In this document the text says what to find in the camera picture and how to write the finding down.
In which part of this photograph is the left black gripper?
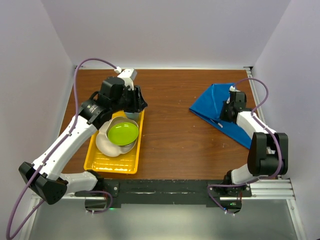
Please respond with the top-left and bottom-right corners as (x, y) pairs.
(111, 84), (148, 114)

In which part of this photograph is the silver metal fork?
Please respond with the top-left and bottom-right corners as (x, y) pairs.
(210, 119), (223, 128)

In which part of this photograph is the blue cloth napkin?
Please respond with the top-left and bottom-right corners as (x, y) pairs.
(189, 83), (251, 149)

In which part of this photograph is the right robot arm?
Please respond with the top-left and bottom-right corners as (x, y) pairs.
(220, 87), (289, 197)

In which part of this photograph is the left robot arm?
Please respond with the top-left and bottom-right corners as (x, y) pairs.
(18, 75), (147, 205)

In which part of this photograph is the blue plastic cup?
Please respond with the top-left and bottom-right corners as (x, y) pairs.
(124, 112), (140, 122)

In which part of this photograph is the grey metal bowl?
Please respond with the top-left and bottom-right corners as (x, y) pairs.
(106, 117), (140, 148)

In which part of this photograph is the green plastic plate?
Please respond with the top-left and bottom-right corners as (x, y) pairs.
(107, 122), (139, 146)

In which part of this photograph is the beige flower-shaped plate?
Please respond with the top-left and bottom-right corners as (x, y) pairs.
(95, 116), (139, 158)

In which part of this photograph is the yellow plastic tray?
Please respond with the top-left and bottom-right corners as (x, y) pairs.
(83, 111), (145, 175)

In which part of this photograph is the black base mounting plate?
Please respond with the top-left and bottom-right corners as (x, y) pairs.
(74, 178), (252, 215)

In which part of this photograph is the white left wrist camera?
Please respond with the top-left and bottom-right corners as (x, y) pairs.
(114, 66), (137, 90)

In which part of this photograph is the aluminium frame rail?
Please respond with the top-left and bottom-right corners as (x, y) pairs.
(18, 65), (308, 240)

